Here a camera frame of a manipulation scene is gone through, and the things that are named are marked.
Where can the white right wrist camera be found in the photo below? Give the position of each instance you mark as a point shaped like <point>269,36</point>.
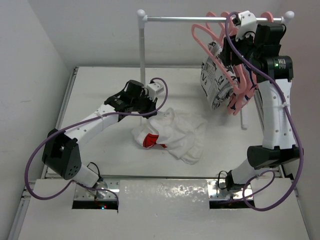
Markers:
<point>246,23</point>

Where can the pink patterned shirt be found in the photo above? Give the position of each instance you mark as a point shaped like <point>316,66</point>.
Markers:
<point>238,101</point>

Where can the empty pink hanger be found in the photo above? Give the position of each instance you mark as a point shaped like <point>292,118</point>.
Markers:
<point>269,18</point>

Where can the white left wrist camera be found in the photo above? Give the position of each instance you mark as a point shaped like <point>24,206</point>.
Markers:
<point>154,89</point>

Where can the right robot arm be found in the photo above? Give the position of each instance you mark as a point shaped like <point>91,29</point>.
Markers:
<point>259,52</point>

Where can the pink hanger with newspaper shirt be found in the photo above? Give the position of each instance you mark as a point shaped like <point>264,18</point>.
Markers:
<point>225,75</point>

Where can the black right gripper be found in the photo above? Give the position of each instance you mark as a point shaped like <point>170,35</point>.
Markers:
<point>229,54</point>

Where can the white t shirt red print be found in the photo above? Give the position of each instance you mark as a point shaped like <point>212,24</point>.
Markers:
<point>181,133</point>

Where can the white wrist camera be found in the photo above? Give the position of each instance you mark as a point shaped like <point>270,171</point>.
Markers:
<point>246,23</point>
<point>154,89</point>

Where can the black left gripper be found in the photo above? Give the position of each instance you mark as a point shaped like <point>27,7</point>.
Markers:
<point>151,106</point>

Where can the white clothes rack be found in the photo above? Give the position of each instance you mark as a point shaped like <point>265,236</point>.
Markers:
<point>142,19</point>

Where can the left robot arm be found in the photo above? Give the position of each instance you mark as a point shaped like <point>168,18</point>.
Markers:
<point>62,152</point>

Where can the newspaper print shirt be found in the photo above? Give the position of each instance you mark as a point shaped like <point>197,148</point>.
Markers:
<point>215,86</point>

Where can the metal base plate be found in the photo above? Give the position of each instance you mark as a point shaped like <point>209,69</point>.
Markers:
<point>216,189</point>

